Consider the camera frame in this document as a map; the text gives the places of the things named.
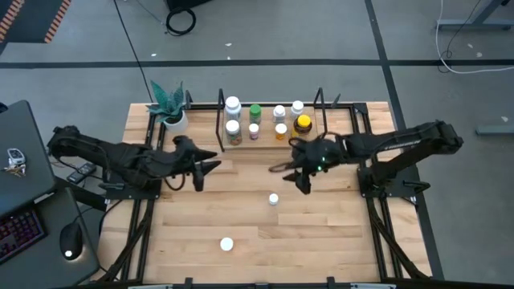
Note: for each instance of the gray metal desk foot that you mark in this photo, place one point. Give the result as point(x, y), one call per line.
point(474, 25)
point(496, 130)

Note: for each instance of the black desk crossbar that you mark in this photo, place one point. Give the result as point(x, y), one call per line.
point(80, 194)

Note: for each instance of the black aluminium table frame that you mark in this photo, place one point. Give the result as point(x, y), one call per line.
point(202, 106)

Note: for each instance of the black power adapter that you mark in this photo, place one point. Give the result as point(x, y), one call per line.
point(81, 172)

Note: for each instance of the black computer mouse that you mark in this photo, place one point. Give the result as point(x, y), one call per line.
point(71, 241)

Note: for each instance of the pink bottle white cap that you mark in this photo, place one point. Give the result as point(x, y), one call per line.
point(254, 128)

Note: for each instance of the potted plant white pot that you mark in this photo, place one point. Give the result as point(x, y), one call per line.
point(176, 122)

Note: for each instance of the gray lower desk panel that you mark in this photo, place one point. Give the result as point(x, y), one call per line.
point(44, 273)

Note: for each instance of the green bottle green cap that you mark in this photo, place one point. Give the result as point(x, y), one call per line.
point(255, 109)

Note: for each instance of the clear gummy bottle white cap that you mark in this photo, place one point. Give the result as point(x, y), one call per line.
point(233, 130)

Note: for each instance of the key fob with keys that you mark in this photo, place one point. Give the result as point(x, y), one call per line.
point(15, 158)

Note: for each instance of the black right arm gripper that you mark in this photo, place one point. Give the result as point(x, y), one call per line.
point(323, 152)

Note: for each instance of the amber bottle yellow cap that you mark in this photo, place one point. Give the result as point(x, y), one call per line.
point(304, 120)

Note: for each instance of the black backlit keyboard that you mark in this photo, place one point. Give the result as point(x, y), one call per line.
point(20, 234)

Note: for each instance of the black table clamp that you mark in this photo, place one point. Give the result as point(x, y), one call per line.
point(188, 283)
point(331, 283)

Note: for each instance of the tall white medicine bottle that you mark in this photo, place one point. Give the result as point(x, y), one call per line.
point(233, 105)

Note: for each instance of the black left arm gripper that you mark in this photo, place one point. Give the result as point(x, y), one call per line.
point(184, 154)

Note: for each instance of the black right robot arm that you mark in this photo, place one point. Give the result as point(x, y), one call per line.
point(401, 140)

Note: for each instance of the small white bottle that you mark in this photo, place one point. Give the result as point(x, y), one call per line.
point(273, 198)

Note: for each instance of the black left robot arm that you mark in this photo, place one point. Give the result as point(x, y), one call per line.
point(132, 158)

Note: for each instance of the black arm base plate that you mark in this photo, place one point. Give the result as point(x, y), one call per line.
point(120, 193)
point(395, 193)

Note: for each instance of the black equipment box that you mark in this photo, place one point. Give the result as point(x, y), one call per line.
point(188, 3)

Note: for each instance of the black mat orange stripes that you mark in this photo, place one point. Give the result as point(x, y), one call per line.
point(36, 20)

